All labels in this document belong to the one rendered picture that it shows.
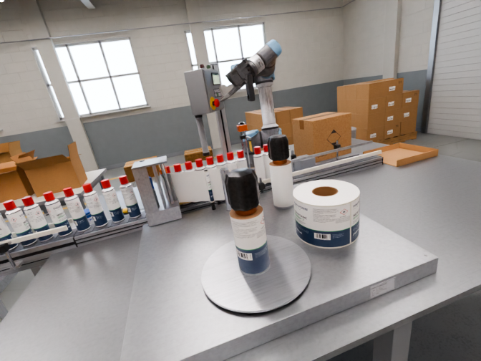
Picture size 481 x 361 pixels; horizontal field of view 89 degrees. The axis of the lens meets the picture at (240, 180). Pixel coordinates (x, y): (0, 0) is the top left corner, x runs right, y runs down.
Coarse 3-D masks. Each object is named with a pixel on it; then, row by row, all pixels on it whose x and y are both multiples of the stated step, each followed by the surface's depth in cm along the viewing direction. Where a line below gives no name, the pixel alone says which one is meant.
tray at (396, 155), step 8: (392, 144) 165; (400, 144) 166; (408, 144) 160; (368, 152) 161; (384, 152) 164; (392, 152) 161; (400, 152) 159; (408, 152) 157; (416, 152) 154; (424, 152) 151; (432, 152) 142; (384, 160) 149; (392, 160) 147; (400, 160) 137; (408, 160) 139; (416, 160) 140
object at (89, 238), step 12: (336, 168) 136; (348, 168) 138; (360, 168) 140; (300, 180) 131; (264, 192) 126; (204, 204) 119; (216, 204) 121; (108, 228) 109; (120, 228) 111; (132, 228) 113; (84, 240) 108; (96, 240) 109
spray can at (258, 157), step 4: (256, 148) 122; (260, 148) 123; (256, 152) 123; (260, 152) 123; (256, 156) 123; (260, 156) 123; (256, 160) 124; (260, 160) 123; (256, 164) 125; (260, 164) 124; (256, 168) 126; (260, 168) 125; (264, 168) 126; (256, 172) 126; (260, 172) 126; (264, 172) 127; (260, 176) 126; (264, 176) 127
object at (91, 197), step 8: (88, 184) 106; (88, 192) 106; (96, 192) 108; (88, 200) 106; (96, 200) 108; (96, 208) 108; (96, 216) 109; (104, 216) 111; (96, 224) 110; (104, 224) 111
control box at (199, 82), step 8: (184, 72) 108; (192, 72) 107; (200, 72) 106; (208, 72) 110; (192, 80) 108; (200, 80) 107; (208, 80) 109; (192, 88) 110; (200, 88) 109; (208, 88) 109; (216, 88) 117; (192, 96) 111; (200, 96) 110; (208, 96) 109; (192, 104) 113; (200, 104) 111; (208, 104) 110; (200, 112) 113; (208, 112) 112
